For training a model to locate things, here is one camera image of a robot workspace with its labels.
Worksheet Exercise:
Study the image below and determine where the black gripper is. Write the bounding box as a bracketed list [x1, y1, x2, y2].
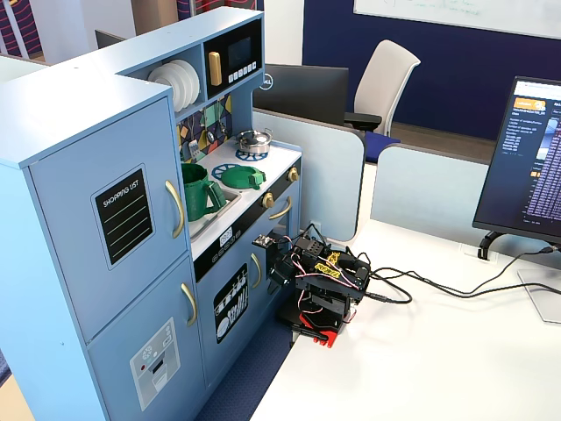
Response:
[264, 236, 304, 296]

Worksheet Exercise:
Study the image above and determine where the green pitcher lid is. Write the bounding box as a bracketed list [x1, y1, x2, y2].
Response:
[220, 165, 267, 190]

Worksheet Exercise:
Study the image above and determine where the red robot base clamp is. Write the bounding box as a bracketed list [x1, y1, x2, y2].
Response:
[291, 309, 341, 350]

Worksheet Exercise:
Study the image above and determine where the white toy sink basin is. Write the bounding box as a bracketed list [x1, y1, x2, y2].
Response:
[188, 188, 243, 240]

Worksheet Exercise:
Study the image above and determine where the light blue desk divider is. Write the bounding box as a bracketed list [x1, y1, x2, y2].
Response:
[252, 108, 366, 243]
[370, 145, 493, 230]

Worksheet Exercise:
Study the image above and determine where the green pitcher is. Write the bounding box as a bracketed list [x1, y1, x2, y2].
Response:
[181, 162, 229, 223]

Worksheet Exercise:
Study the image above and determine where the metal toy pot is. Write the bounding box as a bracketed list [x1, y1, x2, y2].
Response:
[235, 128, 273, 155]

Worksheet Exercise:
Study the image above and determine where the grey ice dispenser decal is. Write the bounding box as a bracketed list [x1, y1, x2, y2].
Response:
[129, 318, 182, 412]

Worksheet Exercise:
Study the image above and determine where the black shopping list board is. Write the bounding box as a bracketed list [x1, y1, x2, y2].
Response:
[95, 168, 156, 267]

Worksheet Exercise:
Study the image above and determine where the black Dell monitor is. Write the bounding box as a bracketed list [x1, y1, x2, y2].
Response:
[252, 63, 351, 129]

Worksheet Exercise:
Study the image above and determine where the white toy plate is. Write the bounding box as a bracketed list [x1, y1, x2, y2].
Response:
[147, 65, 174, 88]
[174, 59, 202, 111]
[160, 61, 190, 105]

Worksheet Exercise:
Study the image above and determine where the white office chair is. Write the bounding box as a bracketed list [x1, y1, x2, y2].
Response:
[344, 39, 422, 164]

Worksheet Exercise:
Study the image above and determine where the black toy microwave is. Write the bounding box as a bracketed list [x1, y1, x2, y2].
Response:
[202, 19, 264, 101]

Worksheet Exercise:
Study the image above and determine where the light blue toy kitchen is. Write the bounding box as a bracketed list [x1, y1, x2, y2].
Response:
[0, 7, 303, 414]

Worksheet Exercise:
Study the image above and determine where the computer monitor with lit screen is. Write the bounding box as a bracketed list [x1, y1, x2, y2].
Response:
[472, 75, 561, 325]

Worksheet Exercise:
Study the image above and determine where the whiteboard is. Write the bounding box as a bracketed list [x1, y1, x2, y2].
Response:
[352, 0, 561, 42]

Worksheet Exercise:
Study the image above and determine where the gold dishwasher door handle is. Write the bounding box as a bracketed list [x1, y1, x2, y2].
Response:
[250, 253, 263, 290]

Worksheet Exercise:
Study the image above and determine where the gold oven door handle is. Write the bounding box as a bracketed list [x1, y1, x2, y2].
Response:
[267, 196, 294, 221]

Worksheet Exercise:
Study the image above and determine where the gold freezer door handle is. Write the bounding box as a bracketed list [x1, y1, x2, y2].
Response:
[181, 282, 199, 328]

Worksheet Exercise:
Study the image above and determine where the gold fridge door handle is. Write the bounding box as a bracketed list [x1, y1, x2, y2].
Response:
[164, 179, 186, 240]

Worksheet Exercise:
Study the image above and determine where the gold microwave handle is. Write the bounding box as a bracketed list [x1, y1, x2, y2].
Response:
[208, 51, 222, 87]

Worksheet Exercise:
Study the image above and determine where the black usb cable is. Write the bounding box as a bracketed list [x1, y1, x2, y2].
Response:
[370, 244, 557, 293]

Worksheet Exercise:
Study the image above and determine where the black power cable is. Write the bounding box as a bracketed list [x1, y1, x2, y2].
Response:
[366, 280, 561, 305]

